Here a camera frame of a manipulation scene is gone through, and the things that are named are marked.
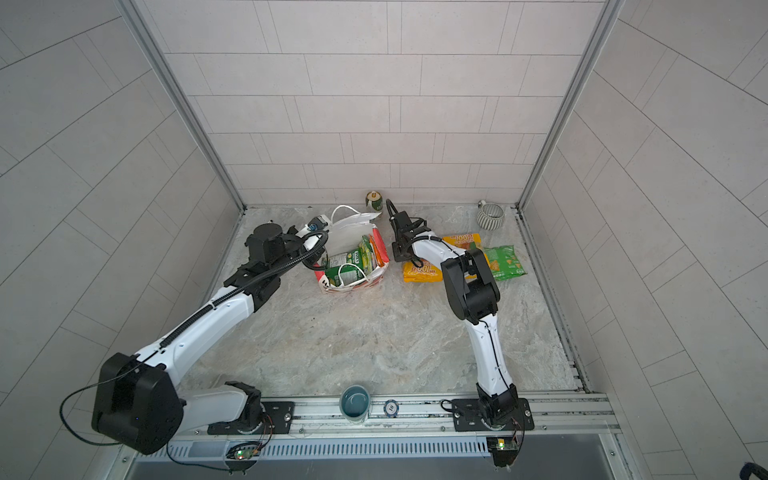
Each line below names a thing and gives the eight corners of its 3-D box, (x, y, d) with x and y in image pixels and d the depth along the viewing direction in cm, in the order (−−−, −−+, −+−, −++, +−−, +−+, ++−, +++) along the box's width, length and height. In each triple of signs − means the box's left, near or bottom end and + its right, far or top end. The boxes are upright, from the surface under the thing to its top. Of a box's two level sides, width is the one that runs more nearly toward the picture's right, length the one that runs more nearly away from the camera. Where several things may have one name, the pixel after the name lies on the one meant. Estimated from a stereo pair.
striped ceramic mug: (479, 233, 110) (483, 222, 105) (474, 211, 117) (477, 200, 112) (502, 233, 110) (506, 222, 105) (495, 211, 117) (500, 200, 112)
